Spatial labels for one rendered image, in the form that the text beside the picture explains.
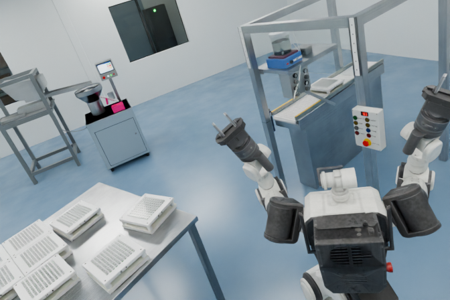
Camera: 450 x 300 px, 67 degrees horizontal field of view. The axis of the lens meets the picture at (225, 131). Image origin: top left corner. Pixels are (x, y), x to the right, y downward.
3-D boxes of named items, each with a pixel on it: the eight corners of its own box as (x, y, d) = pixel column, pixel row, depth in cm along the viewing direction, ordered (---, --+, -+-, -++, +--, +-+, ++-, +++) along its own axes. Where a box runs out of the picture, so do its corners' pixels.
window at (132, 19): (129, 63, 702) (106, 6, 653) (129, 63, 703) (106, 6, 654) (189, 41, 737) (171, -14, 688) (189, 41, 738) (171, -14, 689)
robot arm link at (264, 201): (290, 199, 155) (298, 213, 133) (264, 210, 156) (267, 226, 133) (280, 177, 155) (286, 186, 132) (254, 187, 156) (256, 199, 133)
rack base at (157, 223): (152, 234, 190) (150, 232, 189) (122, 228, 203) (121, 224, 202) (177, 206, 208) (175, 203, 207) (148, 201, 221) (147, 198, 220)
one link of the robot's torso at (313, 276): (337, 284, 173) (388, 294, 130) (309, 303, 169) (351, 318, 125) (322, 256, 177) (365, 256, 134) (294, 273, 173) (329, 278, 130)
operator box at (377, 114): (381, 151, 205) (378, 113, 194) (355, 144, 218) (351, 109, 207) (386, 146, 208) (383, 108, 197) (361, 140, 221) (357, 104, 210)
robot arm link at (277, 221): (286, 228, 133) (290, 241, 119) (263, 224, 133) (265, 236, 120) (290, 199, 133) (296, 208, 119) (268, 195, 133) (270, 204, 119)
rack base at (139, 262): (110, 294, 159) (108, 291, 158) (87, 274, 176) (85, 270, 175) (150, 258, 174) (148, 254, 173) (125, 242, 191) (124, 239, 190)
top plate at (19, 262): (26, 278, 178) (24, 275, 178) (13, 260, 195) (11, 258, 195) (69, 246, 193) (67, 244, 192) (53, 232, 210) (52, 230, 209)
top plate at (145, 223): (148, 228, 188) (147, 225, 187) (119, 221, 201) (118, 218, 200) (174, 199, 206) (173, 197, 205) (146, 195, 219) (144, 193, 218)
